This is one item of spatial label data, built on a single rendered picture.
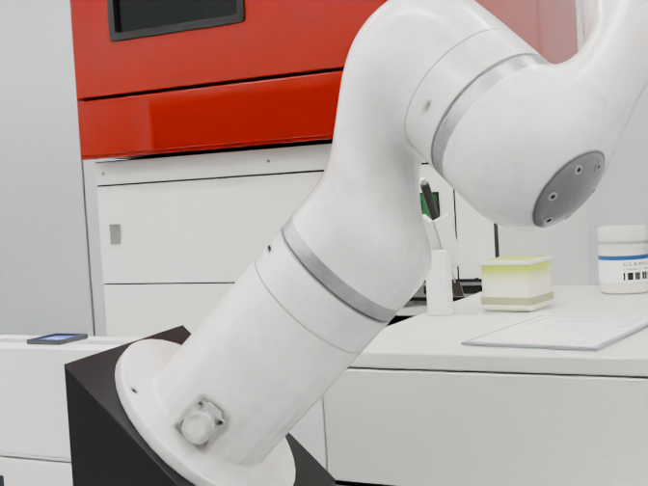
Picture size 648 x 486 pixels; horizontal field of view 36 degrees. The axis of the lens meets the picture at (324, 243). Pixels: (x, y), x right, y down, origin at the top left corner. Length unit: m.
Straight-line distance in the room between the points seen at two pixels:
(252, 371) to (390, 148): 0.21
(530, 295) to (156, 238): 0.88
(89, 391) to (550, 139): 0.41
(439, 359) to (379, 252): 0.28
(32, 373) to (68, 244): 2.77
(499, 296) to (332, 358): 0.55
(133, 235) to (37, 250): 2.22
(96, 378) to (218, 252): 1.06
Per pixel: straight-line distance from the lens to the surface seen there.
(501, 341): 1.06
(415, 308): 1.69
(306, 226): 0.79
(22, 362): 1.34
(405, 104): 0.78
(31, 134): 4.19
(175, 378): 0.85
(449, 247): 1.33
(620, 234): 1.47
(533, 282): 1.31
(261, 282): 0.80
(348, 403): 1.08
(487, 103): 0.73
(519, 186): 0.72
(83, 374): 0.84
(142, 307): 2.00
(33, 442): 1.35
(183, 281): 1.93
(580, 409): 1.00
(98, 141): 1.97
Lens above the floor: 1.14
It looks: 3 degrees down
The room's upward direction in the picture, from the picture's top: 3 degrees counter-clockwise
